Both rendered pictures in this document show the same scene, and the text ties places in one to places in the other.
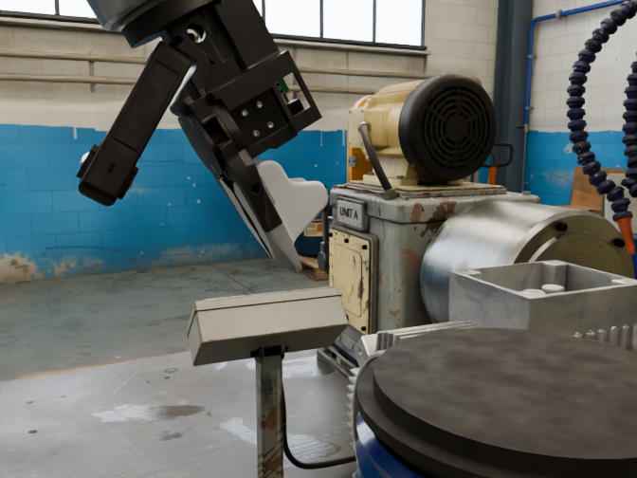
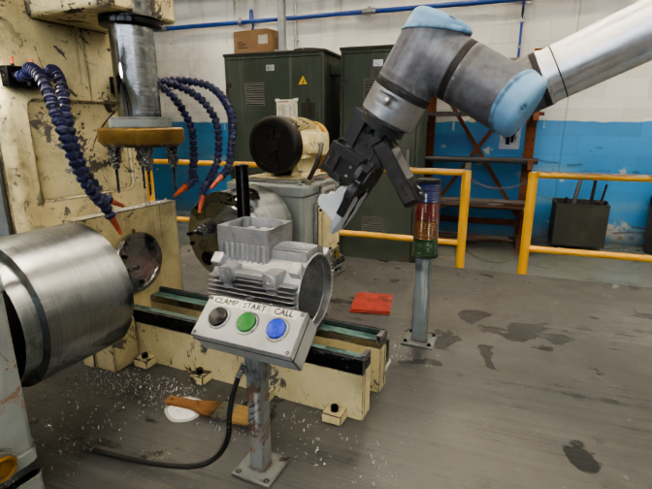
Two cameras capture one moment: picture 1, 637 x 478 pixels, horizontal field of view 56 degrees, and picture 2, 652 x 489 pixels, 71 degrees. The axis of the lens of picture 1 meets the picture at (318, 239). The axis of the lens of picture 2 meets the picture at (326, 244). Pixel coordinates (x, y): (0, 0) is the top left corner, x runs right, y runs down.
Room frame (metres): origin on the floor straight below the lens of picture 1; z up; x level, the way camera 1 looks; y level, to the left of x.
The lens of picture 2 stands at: (1.00, 0.59, 1.35)
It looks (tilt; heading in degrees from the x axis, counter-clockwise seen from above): 15 degrees down; 227
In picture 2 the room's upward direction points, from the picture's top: straight up
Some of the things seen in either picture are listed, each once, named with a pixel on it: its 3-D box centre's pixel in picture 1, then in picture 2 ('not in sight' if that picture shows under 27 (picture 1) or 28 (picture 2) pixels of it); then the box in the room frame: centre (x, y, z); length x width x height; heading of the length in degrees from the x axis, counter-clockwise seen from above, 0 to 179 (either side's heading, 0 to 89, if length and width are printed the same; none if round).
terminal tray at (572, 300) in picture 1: (542, 318); (255, 239); (0.49, -0.19, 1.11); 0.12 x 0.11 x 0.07; 112
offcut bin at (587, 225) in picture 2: not in sight; (579, 211); (-4.33, -1.12, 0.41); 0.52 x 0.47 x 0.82; 117
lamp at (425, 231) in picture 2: not in sight; (426, 228); (0.10, -0.04, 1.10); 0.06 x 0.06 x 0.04
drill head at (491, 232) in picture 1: (500, 280); (13, 311); (0.91, -0.28, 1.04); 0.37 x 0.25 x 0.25; 23
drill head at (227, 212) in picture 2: not in sight; (247, 228); (0.28, -0.55, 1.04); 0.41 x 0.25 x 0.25; 23
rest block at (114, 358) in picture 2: not in sight; (115, 340); (0.71, -0.44, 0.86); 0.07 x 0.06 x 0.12; 23
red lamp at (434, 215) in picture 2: not in sight; (427, 210); (0.10, -0.04, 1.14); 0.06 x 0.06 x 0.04
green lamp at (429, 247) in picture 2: not in sight; (425, 246); (0.10, -0.04, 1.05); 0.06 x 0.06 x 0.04
